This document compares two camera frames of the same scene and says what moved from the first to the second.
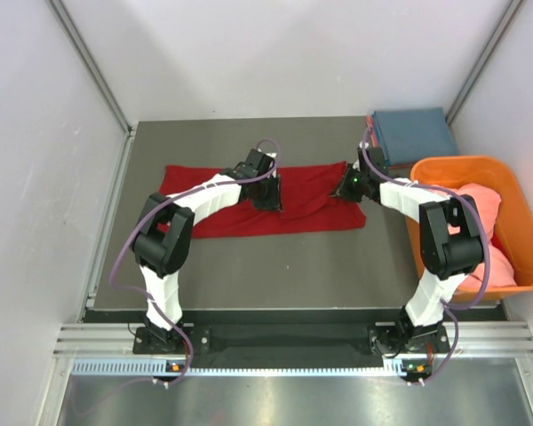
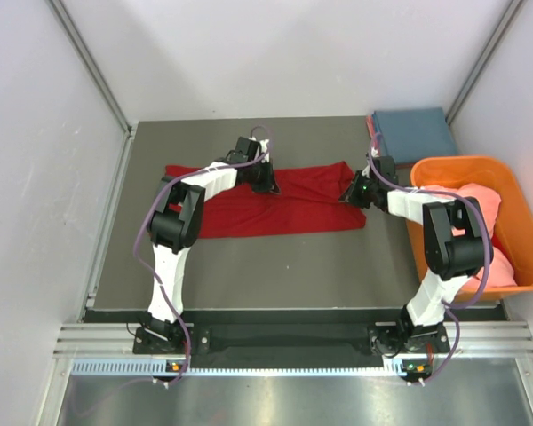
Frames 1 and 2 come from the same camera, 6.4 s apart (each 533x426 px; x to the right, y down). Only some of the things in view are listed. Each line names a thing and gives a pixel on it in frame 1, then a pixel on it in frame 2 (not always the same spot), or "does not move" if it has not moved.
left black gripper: (274, 201) to (268, 185)
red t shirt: (309, 204) does not move
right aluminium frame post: (482, 60) does not move
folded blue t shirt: (408, 135) does not move
